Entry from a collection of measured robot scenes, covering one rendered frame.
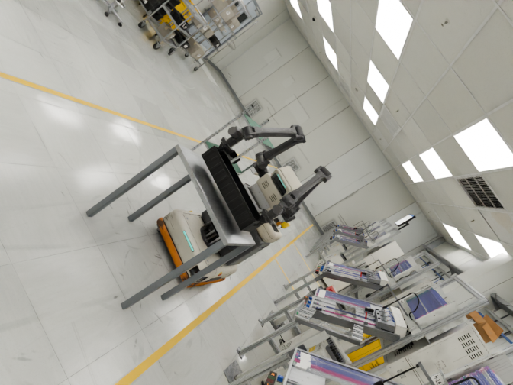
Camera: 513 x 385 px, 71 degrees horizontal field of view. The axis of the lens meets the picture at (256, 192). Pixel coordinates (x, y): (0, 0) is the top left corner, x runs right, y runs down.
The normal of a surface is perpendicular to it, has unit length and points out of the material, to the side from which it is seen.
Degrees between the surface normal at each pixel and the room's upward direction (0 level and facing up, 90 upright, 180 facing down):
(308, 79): 90
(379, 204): 90
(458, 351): 90
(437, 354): 90
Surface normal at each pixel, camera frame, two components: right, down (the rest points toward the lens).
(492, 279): -0.25, 0.00
